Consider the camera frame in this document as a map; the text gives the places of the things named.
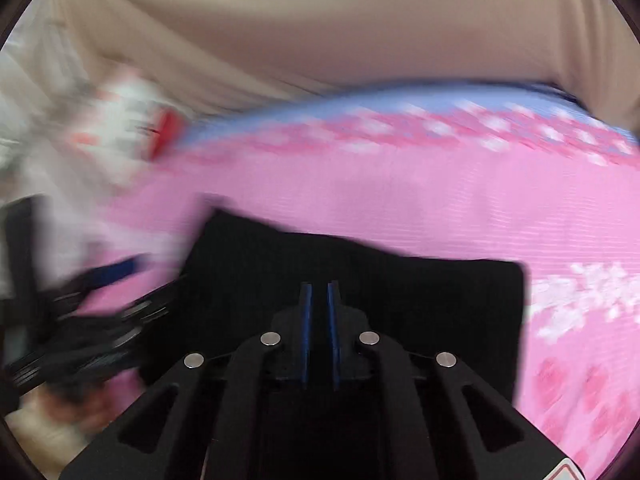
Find person's left hand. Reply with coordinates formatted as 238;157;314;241
6;385;132;467

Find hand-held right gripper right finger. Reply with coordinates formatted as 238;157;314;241
327;282;568;480

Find beige cloth cover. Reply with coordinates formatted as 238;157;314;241
42;0;640;128

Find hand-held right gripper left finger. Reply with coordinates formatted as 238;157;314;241
60;282;314;480

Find pink rose bed sheet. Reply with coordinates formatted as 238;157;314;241
82;80;640;480

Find black pants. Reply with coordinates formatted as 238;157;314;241
139;207;527;403

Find white cartoon face pillow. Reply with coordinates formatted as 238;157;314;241
62;66;187;196

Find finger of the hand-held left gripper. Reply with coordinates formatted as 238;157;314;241
112;277;188;328
55;254;152;311

